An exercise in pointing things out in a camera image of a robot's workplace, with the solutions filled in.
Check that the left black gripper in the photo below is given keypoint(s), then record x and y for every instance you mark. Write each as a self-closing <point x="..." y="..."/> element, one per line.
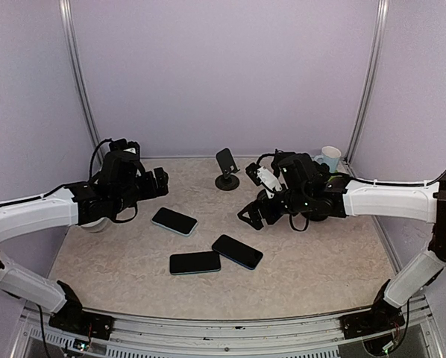
<point x="151" y="191"/>

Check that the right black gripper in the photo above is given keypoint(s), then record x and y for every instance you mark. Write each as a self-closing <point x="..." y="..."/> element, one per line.
<point x="253" y="206"/>

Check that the folding phone stand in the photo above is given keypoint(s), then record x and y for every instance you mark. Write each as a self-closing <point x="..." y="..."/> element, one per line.
<point x="226" y="181"/>

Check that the phone with dark-blue case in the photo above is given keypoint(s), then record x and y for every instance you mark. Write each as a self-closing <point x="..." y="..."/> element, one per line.
<point x="237" y="252"/>

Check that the phone with light-blue case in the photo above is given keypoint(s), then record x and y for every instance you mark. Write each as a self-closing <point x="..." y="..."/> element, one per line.
<point x="174" y="221"/>

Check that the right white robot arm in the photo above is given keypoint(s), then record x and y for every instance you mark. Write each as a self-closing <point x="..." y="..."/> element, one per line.
<point x="296" y="184"/>

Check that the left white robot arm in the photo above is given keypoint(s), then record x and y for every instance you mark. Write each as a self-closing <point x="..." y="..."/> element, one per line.
<point x="121" y="183"/>

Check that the black clamp phone stand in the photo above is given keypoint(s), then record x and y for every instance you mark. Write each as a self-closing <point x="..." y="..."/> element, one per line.
<point x="280" y="155"/>

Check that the phone with teal case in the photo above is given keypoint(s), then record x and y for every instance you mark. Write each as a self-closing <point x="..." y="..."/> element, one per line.
<point x="194" y="263"/>

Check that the white bowl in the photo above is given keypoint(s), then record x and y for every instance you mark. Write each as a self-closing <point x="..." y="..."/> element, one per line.
<point x="97" y="226"/>

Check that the green saucer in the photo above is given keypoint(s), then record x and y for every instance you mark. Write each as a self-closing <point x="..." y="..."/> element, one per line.
<point x="334" y="175"/>

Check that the white blue mug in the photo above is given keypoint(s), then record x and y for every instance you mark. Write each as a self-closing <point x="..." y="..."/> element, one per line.
<point x="330" y="156"/>

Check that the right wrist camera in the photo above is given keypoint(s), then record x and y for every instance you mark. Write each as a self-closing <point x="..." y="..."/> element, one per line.
<point x="261" y="176"/>

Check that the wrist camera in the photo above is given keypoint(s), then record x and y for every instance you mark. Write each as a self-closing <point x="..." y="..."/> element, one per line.
<point x="261" y="176"/>
<point x="124" y="145"/>

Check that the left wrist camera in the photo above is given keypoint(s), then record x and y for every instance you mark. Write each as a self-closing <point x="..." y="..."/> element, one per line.
<point x="124" y="145"/>

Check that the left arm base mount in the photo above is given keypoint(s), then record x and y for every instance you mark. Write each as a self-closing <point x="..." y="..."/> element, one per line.
<point x="92" y="325"/>

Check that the front aluminium rail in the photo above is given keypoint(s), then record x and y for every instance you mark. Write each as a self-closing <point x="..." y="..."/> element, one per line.
<point x="143" y="336"/>

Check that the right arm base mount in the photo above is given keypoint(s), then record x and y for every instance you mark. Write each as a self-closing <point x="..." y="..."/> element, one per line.
<point x="365" y="323"/>

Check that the left aluminium frame post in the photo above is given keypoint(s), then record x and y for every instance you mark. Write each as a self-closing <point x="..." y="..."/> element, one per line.
<point x="72" y="46"/>

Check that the aluminium frame post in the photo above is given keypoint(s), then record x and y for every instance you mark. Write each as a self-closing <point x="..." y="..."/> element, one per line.
<point x="72" y="46"/>
<point x="370" y="78"/>

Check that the right aluminium frame post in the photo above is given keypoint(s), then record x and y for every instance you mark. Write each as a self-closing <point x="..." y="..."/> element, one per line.
<point x="370" y="78"/>

